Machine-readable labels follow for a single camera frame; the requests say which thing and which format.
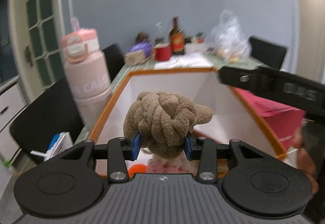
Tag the blue white tissue pack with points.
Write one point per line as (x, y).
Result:
(59, 143)

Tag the white condiment tray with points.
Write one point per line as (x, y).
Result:
(190, 48)

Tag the white deer table runner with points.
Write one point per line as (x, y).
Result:
(195, 60)

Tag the white cabinet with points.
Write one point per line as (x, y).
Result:
(12, 104)

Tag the pink plush toy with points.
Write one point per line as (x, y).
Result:
(176, 165)

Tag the clear water bottle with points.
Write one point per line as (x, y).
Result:
(159, 36)

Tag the green checked tablecloth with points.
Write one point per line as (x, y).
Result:
(232, 118)

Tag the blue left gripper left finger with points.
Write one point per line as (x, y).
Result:
(136, 144)

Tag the beige room door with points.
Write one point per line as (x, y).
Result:
(310, 62)

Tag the black chair right side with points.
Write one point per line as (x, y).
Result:
(269, 53)

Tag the orange crochet fruit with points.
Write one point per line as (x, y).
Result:
(137, 168)

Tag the red Wonderlab box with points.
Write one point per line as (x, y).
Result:
(283, 119)

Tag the orange storage box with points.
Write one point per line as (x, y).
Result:
(163, 119)

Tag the black chair left near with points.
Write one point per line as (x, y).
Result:
(54, 111)

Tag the glass panel door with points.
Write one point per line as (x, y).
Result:
(35, 45)

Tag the black chair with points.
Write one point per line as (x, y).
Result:
(54, 111)
(114, 60)
(269, 53)

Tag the clear plastic bag with snacks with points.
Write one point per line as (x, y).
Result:
(227, 40)

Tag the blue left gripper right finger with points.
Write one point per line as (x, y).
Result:
(189, 146)

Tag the purple pouch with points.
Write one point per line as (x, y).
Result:
(146, 47)

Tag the red mug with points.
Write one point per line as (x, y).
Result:
(162, 52)

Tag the dark liquor bottle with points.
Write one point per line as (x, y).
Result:
(176, 38)

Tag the pink water bottle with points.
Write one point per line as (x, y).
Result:
(86, 71)

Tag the brown figurine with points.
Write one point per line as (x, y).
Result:
(142, 38)

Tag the black chair left far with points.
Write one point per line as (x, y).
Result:
(114, 60)

